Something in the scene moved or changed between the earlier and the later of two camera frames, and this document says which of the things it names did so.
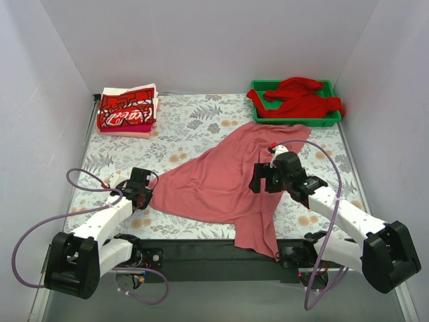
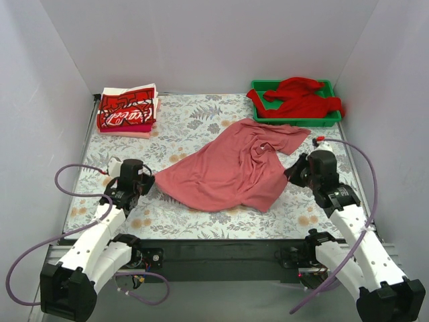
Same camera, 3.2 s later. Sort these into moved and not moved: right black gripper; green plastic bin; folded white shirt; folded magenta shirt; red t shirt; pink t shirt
Moved: right black gripper; pink t shirt
Not moved: green plastic bin; red t shirt; folded magenta shirt; folded white shirt
